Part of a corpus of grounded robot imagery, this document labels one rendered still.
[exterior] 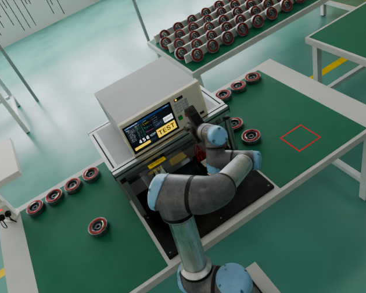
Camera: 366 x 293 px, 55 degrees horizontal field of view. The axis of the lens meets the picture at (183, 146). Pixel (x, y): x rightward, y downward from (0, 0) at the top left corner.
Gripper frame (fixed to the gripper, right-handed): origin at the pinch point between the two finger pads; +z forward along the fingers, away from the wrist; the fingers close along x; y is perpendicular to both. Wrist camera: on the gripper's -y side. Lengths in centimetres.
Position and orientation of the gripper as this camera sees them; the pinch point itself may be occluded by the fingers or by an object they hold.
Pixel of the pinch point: (187, 123)
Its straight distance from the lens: 168.5
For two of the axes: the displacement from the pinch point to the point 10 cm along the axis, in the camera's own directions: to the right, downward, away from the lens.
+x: 8.3, -5.1, 2.0
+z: -3.2, -1.5, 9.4
